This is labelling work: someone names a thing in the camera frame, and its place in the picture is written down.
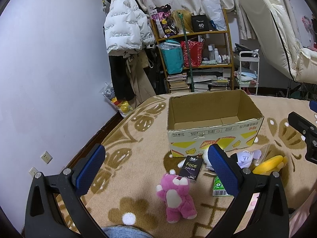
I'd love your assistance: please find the yellow bear plush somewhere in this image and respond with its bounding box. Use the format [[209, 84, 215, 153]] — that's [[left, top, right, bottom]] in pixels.
[[253, 155, 288, 176]]

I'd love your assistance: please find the green tissue pack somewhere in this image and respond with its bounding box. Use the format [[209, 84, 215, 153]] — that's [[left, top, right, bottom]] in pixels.
[[212, 176, 230, 197]]

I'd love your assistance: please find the lavender round plush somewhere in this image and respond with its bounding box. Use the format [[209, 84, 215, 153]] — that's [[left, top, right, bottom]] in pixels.
[[236, 149, 262, 169]]

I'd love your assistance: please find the white black penguin plush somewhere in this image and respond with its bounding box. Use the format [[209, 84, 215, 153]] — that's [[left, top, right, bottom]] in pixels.
[[202, 151, 215, 172]]

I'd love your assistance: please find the black Face tissue pack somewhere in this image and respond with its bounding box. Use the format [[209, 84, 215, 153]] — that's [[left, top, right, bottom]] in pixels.
[[179, 156, 204, 183]]

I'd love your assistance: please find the pink bear plush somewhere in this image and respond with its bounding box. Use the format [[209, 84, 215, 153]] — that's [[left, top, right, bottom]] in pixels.
[[156, 173, 197, 224]]

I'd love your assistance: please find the blue jeans knee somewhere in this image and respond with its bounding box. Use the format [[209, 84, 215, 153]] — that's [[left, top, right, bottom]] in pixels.
[[102, 226, 153, 238]]

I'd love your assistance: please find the open cardboard box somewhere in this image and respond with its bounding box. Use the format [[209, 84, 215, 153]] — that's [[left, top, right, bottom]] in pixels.
[[167, 90, 264, 157]]

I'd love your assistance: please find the white rolling cart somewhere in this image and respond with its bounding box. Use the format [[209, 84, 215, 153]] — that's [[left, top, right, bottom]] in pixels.
[[234, 49, 260, 95]]

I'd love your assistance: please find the cream upright mattress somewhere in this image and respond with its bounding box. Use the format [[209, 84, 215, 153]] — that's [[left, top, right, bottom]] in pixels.
[[239, 0, 316, 84]]

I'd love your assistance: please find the right pile of books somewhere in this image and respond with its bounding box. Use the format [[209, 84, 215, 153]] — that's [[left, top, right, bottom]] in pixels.
[[186, 67, 231, 92]]

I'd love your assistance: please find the wooden bookshelf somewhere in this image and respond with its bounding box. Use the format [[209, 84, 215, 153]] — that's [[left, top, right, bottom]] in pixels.
[[150, 9, 234, 90]]

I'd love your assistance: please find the plastic bag with toys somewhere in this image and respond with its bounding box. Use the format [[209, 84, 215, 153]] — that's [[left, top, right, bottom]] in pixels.
[[100, 83, 133, 118]]

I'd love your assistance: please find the left stack of books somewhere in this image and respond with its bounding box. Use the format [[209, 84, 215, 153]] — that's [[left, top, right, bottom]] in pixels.
[[167, 73, 190, 93]]

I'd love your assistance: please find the red patterned bag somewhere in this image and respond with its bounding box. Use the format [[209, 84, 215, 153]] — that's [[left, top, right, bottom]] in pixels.
[[180, 40, 204, 68]]

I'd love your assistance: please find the black box marked 40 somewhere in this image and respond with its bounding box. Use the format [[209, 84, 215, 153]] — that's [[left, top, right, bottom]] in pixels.
[[191, 14, 210, 32]]

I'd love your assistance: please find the teal bag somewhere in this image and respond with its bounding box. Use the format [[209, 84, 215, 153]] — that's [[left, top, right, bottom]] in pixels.
[[158, 40, 184, 75]]

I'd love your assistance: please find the green pole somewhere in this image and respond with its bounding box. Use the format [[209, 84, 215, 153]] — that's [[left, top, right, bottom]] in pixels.
[[177, 12, 195, 93]]

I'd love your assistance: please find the beige trench coat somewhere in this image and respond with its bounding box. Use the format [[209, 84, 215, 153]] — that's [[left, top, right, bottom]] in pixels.
[[126, 51, 156, 109]]

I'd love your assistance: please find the white puffer jacket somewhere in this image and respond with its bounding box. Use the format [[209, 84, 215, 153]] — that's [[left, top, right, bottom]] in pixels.
[[104, 0, 155, 57]]

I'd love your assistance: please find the lower wall socket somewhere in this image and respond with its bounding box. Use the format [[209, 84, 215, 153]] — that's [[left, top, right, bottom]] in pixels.
[[29, 167, 39, 178]]

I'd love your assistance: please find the wall socket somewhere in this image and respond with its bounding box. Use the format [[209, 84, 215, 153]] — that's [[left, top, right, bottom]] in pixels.
[[40, 151, 53, 164], [29, 167, 39, 178]]

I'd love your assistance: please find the upper wall socket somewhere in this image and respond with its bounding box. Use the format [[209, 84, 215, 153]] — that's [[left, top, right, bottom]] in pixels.
[[40, 151, 53, 164]]

